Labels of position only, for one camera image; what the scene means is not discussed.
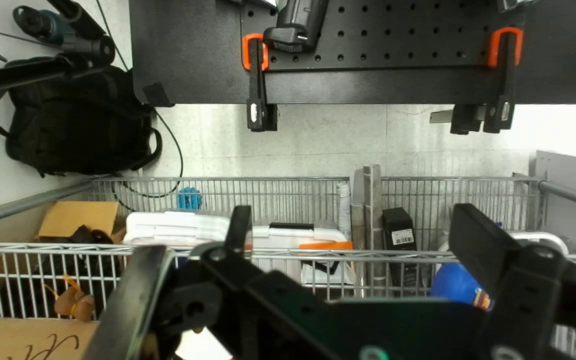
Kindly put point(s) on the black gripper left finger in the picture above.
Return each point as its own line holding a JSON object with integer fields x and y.
{"x": 124, "y": 329}

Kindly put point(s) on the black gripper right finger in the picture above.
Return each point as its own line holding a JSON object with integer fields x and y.
{"x": 481, "y": 244}

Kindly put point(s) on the white plastic container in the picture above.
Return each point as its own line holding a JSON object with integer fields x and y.
{"x": 191, "y": 228}

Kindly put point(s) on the small blue spool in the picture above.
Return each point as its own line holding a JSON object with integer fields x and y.
{"x": 189, "y": 199}

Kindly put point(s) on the large cardboard box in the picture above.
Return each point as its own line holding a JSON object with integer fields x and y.
{"x": 45, "y": 338}

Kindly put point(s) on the orange black clamp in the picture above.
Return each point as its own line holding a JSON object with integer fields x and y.
{"x": 497, "y": 112}
{"x": 261, "y": 115}

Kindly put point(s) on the black backpack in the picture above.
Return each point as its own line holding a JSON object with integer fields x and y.
{"x": 74, "y": 122}

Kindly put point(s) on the black table with clamps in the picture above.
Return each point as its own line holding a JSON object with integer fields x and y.
{"x": 368, "y": 52}

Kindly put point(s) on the wire metal shelf rack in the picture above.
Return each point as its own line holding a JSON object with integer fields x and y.
{"x": 399, "y": 228}

